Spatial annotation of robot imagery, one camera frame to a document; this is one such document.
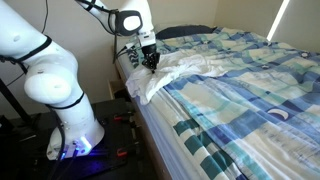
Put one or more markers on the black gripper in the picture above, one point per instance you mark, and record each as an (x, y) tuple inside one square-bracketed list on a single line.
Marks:
[(149, 50)]

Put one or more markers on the white t-shirt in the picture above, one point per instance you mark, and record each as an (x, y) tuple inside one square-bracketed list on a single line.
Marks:
[(156, 81)]

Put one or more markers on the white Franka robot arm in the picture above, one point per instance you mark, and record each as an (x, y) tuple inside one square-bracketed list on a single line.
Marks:
[(50, 83)]

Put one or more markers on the dark blue pillow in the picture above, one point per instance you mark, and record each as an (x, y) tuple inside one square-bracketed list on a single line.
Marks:
[(183, 31)]

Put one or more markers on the wooden open drawer box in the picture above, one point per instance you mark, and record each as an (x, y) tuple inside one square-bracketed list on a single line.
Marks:
[(115, 88)]

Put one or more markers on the orange black clamp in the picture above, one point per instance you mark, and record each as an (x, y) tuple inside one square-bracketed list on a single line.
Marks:
[(121, 152), (121, 116)]

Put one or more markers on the white mattress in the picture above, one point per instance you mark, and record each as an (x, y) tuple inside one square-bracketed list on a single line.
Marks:
[(160, 133)]

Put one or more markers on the blue checked duvet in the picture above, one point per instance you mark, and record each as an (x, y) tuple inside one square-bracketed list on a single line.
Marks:
[(250, 116)]

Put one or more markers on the black tripod stand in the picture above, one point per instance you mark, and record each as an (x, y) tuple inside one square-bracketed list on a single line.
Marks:
[(13, 101)]

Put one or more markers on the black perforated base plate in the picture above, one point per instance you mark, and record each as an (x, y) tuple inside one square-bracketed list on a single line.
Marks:
[(110, 133)]

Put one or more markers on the wooden bed frame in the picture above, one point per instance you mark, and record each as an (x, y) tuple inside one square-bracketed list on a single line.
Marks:
[(156, 166)]

